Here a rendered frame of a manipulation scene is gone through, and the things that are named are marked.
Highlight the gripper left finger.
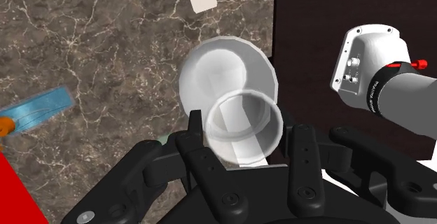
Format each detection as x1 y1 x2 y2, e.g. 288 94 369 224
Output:
60 109 249 224

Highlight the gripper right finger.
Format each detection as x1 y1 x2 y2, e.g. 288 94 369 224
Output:
281 112 437 219

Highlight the white cup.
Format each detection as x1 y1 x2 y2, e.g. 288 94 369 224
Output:
202 89 284 167

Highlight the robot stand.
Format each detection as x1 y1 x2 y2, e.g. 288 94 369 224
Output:
271 0 437 166

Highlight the blue flat rectangular thing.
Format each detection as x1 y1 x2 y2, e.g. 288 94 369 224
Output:
0 85 76 137

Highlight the red flat block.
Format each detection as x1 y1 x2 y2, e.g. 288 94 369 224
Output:
0 150 50 224

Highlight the white bowl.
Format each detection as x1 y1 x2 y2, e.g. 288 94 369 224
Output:
178 36 279 115

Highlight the orange round thing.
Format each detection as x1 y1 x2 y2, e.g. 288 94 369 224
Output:
0 116 17 139

